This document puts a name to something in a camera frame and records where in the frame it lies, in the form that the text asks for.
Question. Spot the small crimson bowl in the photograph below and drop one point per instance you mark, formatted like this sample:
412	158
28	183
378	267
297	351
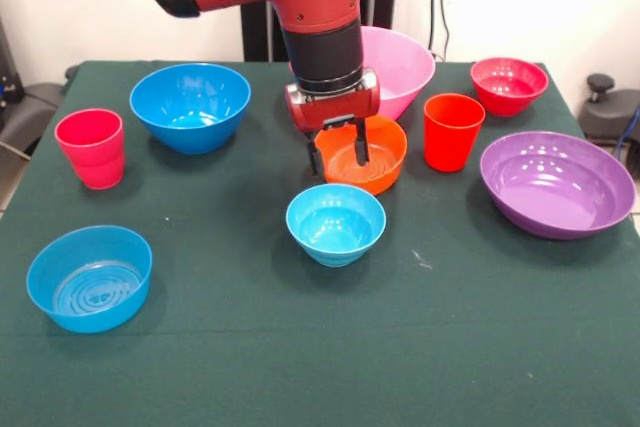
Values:
507	102

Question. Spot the ribbed cyan bowl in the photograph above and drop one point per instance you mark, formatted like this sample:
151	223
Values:
335	254

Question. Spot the red cup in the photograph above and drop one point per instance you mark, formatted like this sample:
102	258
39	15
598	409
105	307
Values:
450	147

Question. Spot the deep blue bowl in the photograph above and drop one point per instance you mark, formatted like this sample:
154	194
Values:
190	92

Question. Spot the wide purple bowl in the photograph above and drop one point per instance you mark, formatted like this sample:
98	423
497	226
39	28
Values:
560	192

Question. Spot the orange bowl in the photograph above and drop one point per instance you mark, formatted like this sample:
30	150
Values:
385	177

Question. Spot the grey black equipment base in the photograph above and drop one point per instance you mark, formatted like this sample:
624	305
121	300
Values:
30	112
607	112

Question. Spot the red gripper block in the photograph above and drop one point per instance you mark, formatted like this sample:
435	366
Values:
330	109

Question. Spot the ribbed pink-red cup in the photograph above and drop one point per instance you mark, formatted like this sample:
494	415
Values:
92	162

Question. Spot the large pink bowl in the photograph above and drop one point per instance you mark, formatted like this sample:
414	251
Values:
400	72

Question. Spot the dark green table cloth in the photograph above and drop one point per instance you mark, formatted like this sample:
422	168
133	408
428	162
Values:
320	372

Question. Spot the flat-bottomed blue bowl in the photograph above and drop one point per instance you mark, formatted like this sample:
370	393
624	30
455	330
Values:
90	319

